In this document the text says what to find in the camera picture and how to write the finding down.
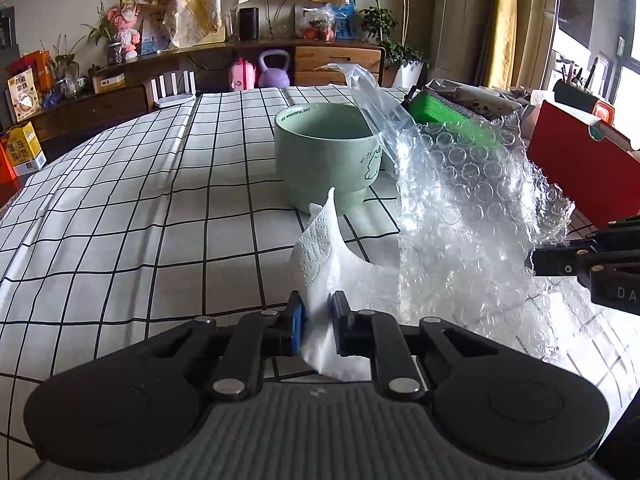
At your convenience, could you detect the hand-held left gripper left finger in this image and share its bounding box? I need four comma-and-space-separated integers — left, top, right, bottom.
147, 289, 307, 403

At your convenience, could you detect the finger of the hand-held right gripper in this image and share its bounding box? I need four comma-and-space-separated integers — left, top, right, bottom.
531, 215, 640, 281

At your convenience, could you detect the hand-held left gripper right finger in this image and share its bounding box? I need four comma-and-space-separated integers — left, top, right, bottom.
330, 290, 494, 403

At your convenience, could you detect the white paper tissue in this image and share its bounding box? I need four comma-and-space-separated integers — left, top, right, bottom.
290, 187, 401, 378

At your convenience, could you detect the clear bubble wrap sheet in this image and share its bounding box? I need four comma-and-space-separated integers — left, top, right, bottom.
395, 115, 576, 361

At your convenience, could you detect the pale green ceramic mug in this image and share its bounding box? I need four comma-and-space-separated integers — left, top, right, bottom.
274, 105, 383, 212

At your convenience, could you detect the black pen holder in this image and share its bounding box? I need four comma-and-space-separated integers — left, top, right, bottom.
552, 55, 601, 111

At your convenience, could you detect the white checkered tablecloth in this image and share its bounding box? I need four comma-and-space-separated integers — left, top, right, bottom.
0, 85, 640, 480

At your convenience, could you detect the green sponge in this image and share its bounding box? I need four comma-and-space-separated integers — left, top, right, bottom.
407, 91, 503, 148

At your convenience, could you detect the clear plastic bag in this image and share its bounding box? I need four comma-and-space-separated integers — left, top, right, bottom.
312, 62, 426, 181

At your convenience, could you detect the leafy tree white planter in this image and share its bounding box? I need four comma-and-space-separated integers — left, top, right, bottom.
350, 0, 431, 88

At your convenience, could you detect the yellow curtain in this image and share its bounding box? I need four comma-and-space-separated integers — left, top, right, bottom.
482, 0, 522, 91

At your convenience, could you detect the purple kettlebell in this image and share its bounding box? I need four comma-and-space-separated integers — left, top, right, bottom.
257, 49, 292, 88

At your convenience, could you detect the pink toy suitcase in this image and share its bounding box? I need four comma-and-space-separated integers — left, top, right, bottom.
229, 56, 257, 92

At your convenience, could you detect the wooden sideboard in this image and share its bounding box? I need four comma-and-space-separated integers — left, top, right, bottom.
20, 40, 388, 141

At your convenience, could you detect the white router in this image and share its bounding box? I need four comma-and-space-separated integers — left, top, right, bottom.
145, 69, 197, 108

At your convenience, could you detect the plastic bag of fruit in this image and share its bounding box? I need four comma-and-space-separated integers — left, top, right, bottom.
300, 4, 337, 42

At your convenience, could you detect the black cylinder speaker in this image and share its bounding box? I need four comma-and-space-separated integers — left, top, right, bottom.
238, 7, 261, 41

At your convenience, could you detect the blue package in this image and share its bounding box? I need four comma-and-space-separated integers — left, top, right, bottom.
334, 2, 358, 40

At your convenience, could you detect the small cardboard box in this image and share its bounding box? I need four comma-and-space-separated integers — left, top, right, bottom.
92, 72, 126, 93

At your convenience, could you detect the yellow carton box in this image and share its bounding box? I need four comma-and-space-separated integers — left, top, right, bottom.
0, 121, 48, 176

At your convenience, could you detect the illustrated picture card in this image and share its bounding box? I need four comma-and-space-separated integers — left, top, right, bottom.
140, 10, 168, 56

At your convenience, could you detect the orange red gift box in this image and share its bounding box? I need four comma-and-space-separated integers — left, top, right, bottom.
0, 152, 26, 192

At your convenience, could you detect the potted plant striped pot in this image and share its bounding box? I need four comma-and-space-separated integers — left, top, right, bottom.
82, 0, 123, 66

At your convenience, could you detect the small plant in glass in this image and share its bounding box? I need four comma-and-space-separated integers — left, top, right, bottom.
50, 35, 85, 98

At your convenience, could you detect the pink doll figure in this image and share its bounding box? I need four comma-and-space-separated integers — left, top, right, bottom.
112, 0, 142, 61

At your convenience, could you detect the brown printed snack box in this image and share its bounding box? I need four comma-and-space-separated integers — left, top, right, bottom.
5, 67, 41, 122

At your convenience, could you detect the orange printed box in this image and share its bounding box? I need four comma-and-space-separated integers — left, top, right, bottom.
7, 50, 53, 101

